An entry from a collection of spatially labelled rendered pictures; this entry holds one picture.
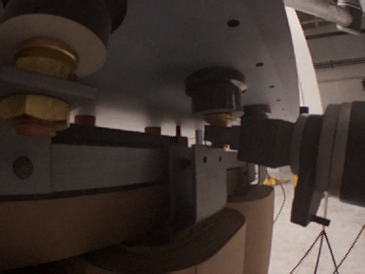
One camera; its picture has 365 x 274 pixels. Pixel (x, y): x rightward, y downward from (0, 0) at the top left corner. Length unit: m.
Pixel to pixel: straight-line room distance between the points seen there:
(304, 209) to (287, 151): 0.07
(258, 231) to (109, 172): 0.54
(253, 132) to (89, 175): 0.18
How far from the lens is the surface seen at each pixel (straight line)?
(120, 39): 0.24
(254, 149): 0.20
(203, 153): 0.31
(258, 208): 0.65
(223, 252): 0.33
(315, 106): 5.30
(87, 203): 0.28
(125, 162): 0.26
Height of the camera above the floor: 1.22
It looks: 6 degrees up
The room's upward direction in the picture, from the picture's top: 2 degrees counter-clockwise
